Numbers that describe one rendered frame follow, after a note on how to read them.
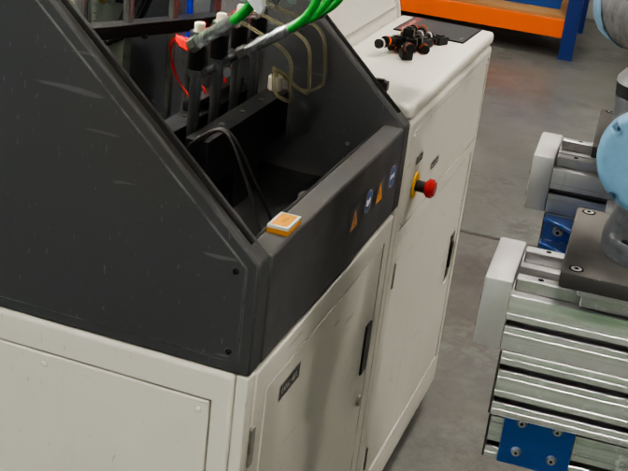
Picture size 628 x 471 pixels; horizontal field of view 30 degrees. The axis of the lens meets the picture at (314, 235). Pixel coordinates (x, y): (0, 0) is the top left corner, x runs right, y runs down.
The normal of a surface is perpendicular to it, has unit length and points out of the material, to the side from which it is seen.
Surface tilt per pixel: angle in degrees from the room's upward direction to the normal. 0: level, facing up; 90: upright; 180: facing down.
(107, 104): 90
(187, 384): 90
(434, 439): 0
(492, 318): 90
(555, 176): 90
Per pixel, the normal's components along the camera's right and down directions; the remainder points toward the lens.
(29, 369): -0.34, 0.34
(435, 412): 0.11, -0.91
